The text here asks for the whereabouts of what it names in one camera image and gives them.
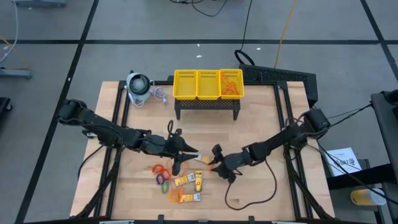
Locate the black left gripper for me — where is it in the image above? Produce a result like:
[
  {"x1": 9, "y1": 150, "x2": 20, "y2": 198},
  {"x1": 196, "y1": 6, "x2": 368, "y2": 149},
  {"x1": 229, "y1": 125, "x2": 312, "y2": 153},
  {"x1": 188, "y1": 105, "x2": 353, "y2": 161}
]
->
[{"x1": 144, "y1": 128, "x2": 200, "y2": 177}]

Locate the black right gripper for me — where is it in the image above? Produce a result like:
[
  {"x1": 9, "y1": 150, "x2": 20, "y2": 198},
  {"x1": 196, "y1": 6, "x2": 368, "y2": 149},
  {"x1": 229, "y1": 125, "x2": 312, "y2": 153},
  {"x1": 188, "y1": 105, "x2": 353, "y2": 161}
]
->
[{"x1": 208, "y1": 143, "x2": 253, "y2": 185}]

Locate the yellow green crayon box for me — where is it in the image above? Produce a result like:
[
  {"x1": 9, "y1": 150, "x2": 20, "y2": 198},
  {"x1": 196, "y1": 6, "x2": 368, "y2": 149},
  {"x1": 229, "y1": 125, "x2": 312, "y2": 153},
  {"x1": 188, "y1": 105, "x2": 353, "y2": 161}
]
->
[
  {"x1": 193, "y1": 153, "x2": 213, "y2": 165},
  {"x1": 173, "y1": 172, "x2": 196, "y2": 187},
  {"x1": 193, "y1": 169, "x2": 204, "y2": 193},
  {"x1": 178, "y1": 192, "x2": 202, "y2": 204}
]

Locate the white desk lamp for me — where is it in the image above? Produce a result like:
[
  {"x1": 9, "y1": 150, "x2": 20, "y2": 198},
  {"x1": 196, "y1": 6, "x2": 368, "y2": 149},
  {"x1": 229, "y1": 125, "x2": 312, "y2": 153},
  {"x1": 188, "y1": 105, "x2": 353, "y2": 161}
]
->
[{"x1": 124, "y1": 70, "x2": 152, "y2": 108}]

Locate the black perforated metal stand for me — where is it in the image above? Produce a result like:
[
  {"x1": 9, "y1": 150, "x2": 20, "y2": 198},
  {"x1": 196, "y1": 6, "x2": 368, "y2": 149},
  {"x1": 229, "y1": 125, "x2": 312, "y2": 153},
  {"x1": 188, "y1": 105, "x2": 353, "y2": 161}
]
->
[{"x1": 174, "y1": 96, "x2": 241, "y2": 121}]

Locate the black perforated metal panel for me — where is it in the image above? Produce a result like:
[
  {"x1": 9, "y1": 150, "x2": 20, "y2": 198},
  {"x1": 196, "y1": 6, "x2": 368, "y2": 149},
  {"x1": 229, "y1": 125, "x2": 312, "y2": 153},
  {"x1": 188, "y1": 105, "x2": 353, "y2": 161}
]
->
[{"x1": 238, "y1": 63, "x2": 318, "y2": 108}]

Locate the white paper booklet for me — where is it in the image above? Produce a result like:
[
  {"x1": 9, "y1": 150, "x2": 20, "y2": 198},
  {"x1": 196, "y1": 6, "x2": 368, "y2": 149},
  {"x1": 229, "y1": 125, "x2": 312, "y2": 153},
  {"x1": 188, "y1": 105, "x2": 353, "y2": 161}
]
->
[{"x1": 323, "y1": 147, "x2": 363, "y2": 177}]

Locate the black equipment cart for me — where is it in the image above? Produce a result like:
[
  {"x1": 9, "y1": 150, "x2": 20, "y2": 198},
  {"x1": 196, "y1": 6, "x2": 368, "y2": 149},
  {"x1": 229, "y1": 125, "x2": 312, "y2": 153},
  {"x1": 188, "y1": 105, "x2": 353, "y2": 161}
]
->
[{"x1": 326, "y1": 89, "x2": 398, "y2": 224}]

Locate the grey metal floor base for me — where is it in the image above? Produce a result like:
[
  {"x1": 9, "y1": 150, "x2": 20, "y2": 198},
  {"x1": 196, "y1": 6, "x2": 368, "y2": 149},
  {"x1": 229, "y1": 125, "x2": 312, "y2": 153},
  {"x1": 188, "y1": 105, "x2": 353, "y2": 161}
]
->
[
  {"x1": 0, "y1": 67, "x2": 34, "y2": 80},
  {"x1": 14, "y1": 0, "x2": 67, "y2": 8}
]

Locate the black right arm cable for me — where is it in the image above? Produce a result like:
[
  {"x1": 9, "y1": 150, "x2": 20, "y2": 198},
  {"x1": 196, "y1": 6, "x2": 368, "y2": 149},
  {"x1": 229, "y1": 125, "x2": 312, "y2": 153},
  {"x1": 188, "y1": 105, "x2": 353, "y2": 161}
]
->
[{"x1": 224, "y1": 157, "x2": 278, "y2": 212}]

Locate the yellow ball with ring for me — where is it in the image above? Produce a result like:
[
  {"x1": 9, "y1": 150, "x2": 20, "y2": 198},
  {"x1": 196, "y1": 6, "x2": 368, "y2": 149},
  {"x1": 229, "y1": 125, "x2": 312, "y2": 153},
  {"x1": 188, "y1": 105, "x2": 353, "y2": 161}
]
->
[{"x1": 169, "y1": 188, "x2": 184, "y2": 203}]

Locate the white coiled lamp cable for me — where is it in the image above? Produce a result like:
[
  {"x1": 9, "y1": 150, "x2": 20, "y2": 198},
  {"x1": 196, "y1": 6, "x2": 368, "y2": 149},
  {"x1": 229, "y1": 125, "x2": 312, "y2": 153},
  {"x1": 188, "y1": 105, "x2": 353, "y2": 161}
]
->
[{"x1": 149, "y1": 86, "x2": 169, "y2": 105}]

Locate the black aluminium table frame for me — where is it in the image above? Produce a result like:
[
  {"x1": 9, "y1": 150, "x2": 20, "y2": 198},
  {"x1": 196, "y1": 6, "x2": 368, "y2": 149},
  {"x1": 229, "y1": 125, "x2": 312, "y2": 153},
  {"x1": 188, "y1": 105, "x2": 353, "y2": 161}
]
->
[{"x1": 74, "y1": 80, "x2": 335, "y2": 224}]

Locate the black floor cable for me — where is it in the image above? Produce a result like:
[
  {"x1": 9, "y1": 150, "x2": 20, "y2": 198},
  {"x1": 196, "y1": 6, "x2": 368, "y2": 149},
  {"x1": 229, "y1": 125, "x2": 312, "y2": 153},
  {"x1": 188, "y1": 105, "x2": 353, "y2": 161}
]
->
[{"x1": 233, "y1": 0, "x2": 256, "y2": 67}]

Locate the yellow power cable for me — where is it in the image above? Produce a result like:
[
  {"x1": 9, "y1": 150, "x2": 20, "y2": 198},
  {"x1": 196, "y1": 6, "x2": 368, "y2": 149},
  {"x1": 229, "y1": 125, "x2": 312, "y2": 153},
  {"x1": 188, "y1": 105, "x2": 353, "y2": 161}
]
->
[{"x1": 273, "y1": 0, "x2": 299, "y2": 69}]

